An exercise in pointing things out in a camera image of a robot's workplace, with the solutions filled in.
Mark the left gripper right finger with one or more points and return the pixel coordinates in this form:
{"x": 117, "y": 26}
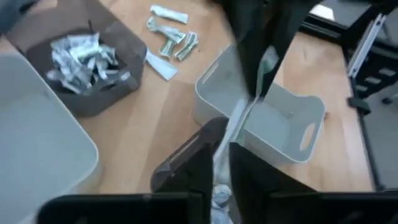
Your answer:
{"x": 295, "y": 208}

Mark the light grey plastic bin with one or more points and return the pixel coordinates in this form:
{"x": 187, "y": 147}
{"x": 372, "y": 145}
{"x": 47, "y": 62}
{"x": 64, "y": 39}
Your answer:
{"x": 37, "y": 140}
{"x": 280, "y": 124}

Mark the white bandage wrapper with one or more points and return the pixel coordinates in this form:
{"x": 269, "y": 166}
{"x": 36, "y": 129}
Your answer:
{"x": 161, "y": 65}
{"x": 169, "y": 14}

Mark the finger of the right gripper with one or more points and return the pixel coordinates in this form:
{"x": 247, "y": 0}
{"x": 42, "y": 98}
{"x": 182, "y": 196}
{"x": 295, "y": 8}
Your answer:
{"x": 286, "y": 31}
{"x": 245, "y": 37}

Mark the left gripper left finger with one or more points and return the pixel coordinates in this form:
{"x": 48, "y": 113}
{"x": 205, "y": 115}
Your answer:
{"x": 140, "y": 210}

